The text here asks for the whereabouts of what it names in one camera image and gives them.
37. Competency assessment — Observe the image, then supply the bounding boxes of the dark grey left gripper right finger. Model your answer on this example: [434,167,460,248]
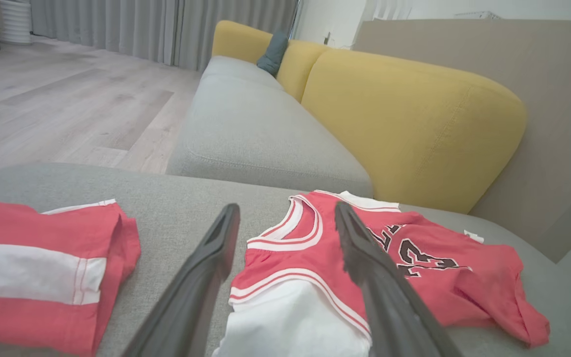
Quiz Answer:
[335,201,464,357]

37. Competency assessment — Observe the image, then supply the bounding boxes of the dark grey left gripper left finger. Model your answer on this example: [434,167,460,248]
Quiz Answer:
[122,203,240,357]

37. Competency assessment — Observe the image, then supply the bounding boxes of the red white basketball jersey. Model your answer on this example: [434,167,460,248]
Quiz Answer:
[214,190,551,357]

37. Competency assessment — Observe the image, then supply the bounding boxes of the red shorts with white stripe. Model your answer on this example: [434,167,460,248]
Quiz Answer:
[0,198,141,357]

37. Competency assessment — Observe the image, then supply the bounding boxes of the large grey sofa ottoman cushion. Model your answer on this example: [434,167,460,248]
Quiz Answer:
[0,163,571,357]

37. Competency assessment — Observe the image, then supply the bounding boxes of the grey sofa seat cushion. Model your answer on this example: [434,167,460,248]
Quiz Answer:
[167,55,374,199]

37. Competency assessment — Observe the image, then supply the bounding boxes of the large yellow sofa back cushion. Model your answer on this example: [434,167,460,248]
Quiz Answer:
[301,48,528,214]

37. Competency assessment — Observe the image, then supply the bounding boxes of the dark teal pillow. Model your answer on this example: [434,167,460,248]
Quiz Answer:
[257,31,290,78]

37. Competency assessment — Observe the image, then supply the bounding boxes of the small yellow sofa back cushion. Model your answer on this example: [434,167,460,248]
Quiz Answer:
[211,20,331,103]

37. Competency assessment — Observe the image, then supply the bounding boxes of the grey pleated curtain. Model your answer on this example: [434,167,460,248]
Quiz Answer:
[30,0,300,72]

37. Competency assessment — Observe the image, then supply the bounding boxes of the white ribbed cylinder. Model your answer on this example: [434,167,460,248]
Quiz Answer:
[0,0,32,45]

